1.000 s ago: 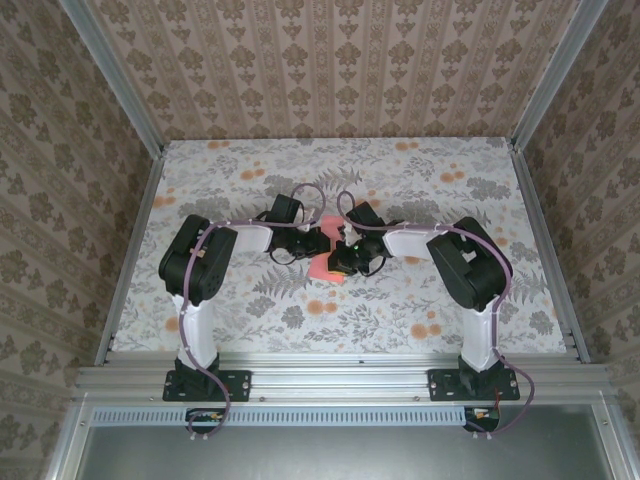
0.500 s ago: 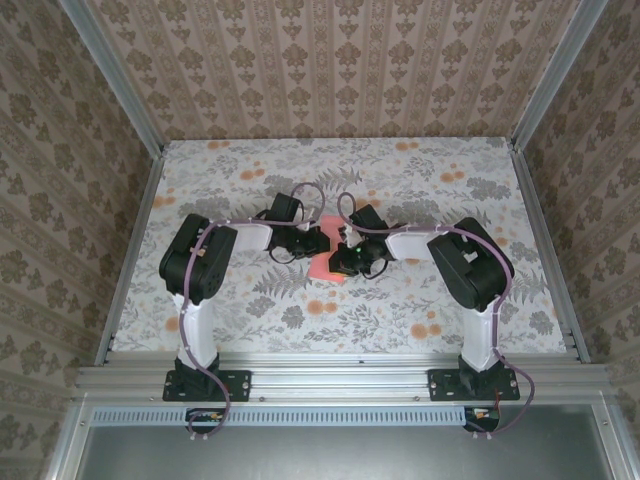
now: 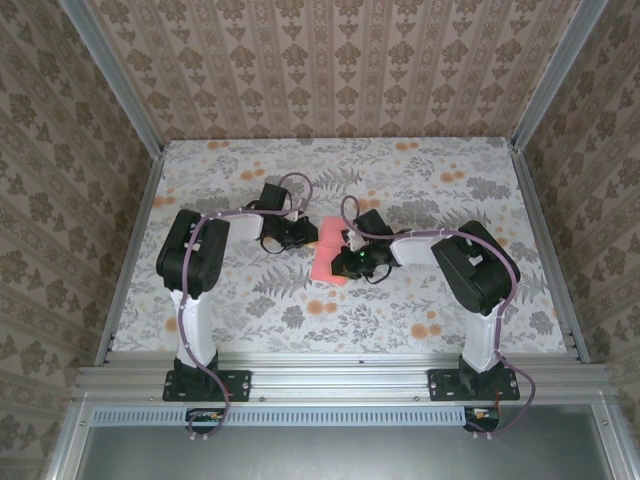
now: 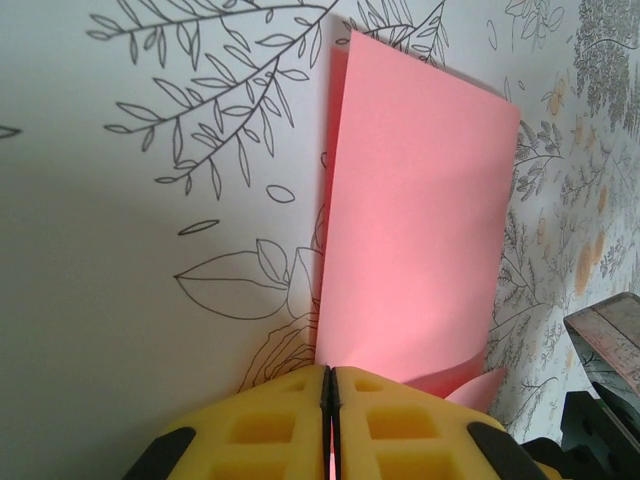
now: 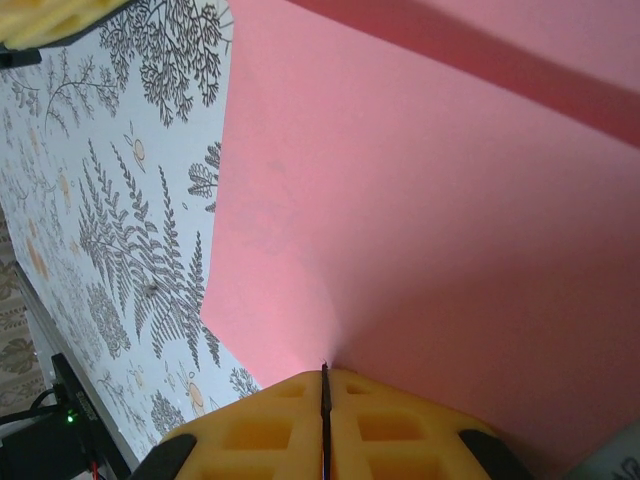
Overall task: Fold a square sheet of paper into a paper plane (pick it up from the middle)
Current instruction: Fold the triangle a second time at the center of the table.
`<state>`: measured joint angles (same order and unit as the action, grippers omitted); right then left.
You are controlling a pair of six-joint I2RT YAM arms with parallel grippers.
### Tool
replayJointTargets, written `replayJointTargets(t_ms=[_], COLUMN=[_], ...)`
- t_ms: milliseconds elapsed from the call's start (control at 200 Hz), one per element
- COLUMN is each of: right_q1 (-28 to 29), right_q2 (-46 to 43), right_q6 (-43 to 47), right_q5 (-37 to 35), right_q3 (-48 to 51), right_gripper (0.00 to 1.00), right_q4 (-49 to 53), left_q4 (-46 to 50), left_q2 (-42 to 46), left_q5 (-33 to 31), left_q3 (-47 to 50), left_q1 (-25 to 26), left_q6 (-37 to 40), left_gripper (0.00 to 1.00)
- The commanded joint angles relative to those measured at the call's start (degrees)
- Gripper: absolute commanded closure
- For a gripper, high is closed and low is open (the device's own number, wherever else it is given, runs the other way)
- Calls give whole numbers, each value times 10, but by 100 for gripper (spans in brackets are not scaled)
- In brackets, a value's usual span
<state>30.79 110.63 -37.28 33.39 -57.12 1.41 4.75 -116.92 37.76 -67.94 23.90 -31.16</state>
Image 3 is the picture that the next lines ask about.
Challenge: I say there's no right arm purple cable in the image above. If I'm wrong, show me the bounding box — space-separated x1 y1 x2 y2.
340 195 539 442

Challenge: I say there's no grey slotted cable duct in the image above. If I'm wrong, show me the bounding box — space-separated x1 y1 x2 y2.
92 405 469 427

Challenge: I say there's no pink cloth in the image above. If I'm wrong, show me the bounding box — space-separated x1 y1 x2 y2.
309 215 352 288

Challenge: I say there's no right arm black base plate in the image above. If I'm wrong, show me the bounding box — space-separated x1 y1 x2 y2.
427 368 521 403

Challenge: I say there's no aluminium side rail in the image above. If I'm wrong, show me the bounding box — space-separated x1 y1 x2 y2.
508 142 592 365
93 149 167 366

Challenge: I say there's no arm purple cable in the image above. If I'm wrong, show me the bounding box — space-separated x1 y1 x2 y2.
177 172 315 445
340 195 539 442

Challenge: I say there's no black connector board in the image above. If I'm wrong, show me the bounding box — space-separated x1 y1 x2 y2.
184 407 226 434
463 407 501 432

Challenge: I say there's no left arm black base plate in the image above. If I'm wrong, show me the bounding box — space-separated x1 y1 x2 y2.
162 368 252 403

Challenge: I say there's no long aluminium mounting rail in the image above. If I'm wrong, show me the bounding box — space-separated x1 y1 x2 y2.
74 351 615 402

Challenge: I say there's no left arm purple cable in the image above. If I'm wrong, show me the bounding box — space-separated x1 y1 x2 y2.
177 172 315 445

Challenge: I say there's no grey metal panel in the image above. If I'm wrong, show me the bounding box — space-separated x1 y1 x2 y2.
44 403 640 480

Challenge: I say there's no aluminium corner post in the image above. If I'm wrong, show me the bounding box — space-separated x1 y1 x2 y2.
58 0 167 157
510 0 610 151

